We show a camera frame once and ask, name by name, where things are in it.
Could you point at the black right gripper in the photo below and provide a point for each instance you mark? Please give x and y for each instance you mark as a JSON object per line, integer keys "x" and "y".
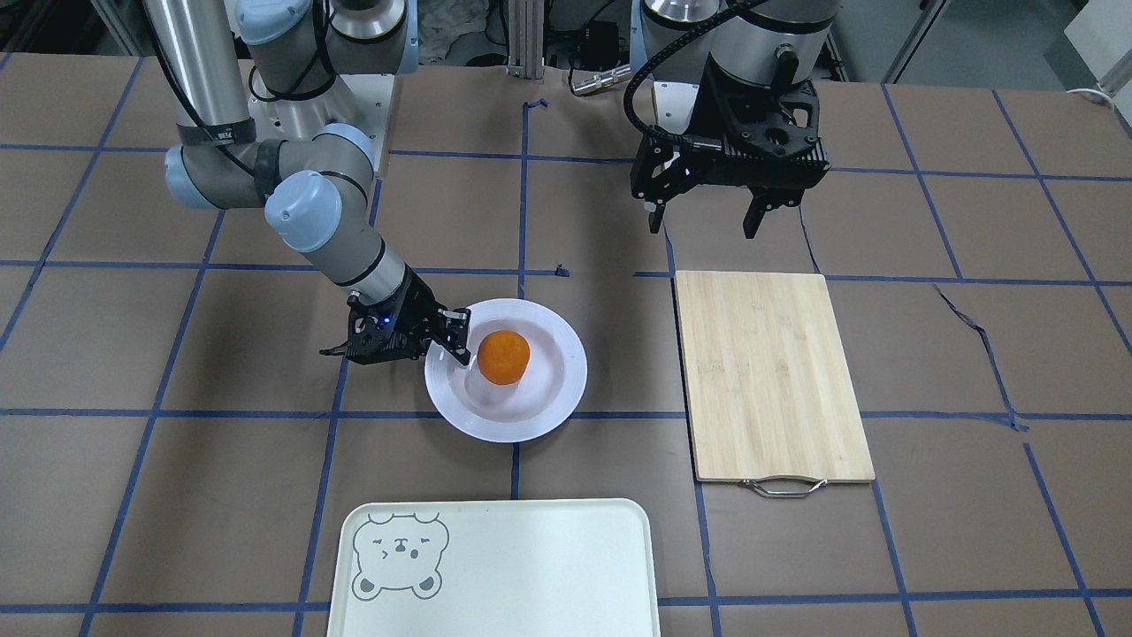
{"x": 409, "y": 305}

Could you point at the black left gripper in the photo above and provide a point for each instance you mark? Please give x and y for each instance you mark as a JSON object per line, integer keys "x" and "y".
{"x": 710, "y": 104}

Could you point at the orange fruit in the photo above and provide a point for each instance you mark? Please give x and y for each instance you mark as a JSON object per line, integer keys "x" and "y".
{"x": 503, "y": 356}

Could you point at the white round plate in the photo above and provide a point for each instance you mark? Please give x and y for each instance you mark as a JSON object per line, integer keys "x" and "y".
{"x": 526, "y": 375}

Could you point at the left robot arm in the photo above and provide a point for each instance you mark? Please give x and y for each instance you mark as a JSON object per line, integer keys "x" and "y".
{"x": 680, "y": 36}

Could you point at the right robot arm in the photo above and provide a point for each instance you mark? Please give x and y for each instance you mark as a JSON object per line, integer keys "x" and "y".
{"x": 316, "y": 194}

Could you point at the cream bear tray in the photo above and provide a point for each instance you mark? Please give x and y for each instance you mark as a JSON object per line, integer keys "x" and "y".
{"x": 562, "y": 567}

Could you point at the bamboo cutting board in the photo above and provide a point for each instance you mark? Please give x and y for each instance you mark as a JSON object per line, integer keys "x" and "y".
{"x": 769, "y": 394}

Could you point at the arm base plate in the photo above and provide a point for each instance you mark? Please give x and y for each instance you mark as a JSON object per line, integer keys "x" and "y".
{"x": 673, "y": 104}
{"x": 362, "y": 101}

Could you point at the aluminium frame post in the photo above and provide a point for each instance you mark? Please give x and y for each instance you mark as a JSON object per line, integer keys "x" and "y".
{"x": 526, "y": 39}

